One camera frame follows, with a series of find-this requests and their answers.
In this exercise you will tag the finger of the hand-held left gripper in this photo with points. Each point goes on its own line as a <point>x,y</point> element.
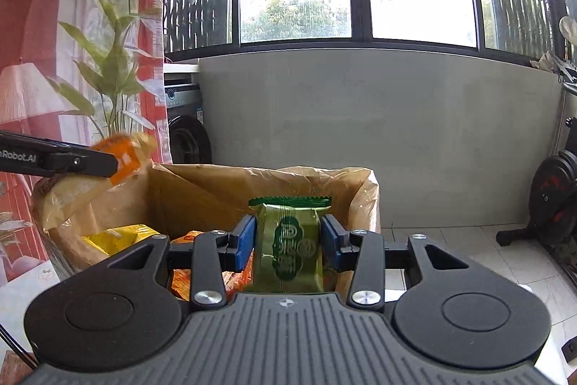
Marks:
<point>83,161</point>

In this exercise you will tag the white plastic bag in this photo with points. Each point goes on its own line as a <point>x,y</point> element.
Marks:
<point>569,31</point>

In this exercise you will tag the orange snack packet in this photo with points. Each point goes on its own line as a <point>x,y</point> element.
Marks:
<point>234,282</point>

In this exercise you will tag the black exercise bike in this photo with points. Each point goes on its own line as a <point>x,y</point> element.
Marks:
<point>552,195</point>

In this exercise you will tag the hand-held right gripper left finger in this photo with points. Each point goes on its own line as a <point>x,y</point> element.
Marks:
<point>243,245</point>

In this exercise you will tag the white countertop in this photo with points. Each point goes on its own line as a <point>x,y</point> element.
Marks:
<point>180,71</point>

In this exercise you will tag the cardboard box with plastic liner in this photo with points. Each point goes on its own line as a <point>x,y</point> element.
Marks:
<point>203,191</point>

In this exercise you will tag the beige cloth on bike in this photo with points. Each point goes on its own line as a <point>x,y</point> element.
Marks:
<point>547,62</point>

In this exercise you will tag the grey washing machine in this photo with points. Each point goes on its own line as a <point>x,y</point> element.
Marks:
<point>185,128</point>

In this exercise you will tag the yellow snack packet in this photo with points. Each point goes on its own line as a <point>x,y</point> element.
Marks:
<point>119,238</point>

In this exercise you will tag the orange bread packet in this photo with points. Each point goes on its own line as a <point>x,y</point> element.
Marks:
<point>130,157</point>

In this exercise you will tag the green snack packet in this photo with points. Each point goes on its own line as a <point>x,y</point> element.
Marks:
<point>288,240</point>

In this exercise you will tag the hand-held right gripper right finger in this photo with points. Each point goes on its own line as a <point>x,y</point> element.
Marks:
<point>331,243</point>

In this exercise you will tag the red printed curtain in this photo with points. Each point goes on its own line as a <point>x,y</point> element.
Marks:
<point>40,28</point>

